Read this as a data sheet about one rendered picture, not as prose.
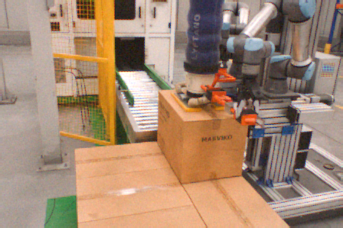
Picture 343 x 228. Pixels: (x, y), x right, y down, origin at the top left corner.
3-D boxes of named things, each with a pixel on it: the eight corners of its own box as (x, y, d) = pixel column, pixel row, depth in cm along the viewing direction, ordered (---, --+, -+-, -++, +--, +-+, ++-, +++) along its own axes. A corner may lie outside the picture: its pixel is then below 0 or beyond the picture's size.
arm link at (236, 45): (269, -13, 170) (223, 39, 150) (289, -12, 164) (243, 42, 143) (271, 6, 178) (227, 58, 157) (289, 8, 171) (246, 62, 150)
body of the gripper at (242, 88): (249, 95, 150) (252, 70, 146) (258, 100, 142) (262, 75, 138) (234, 96, 148) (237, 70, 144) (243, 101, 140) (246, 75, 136)
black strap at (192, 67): (178, 64, 203) (179, 58, 202) (212, 63, 209) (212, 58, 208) (190, 73, 183) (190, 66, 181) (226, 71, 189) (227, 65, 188)
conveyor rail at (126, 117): (104, 79, 453) (104, 67, 447) (108, 79, 455) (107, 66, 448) (134, 154, 247) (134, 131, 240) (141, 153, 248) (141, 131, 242)
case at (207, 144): (157, 140, 239) (158, 90, 225) (206, 136, 250) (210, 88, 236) (181, 184, 185) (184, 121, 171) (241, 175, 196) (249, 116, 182)
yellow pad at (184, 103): (170, 95, 215) (171, 88, 214) (184, 94, 218) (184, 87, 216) (185, 112, 185) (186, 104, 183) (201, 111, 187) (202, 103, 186)
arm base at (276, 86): (278, 86, 211) (280, 73, 207) (292, 93, 197) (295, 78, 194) (259, 88, 206) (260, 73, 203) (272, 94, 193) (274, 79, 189)
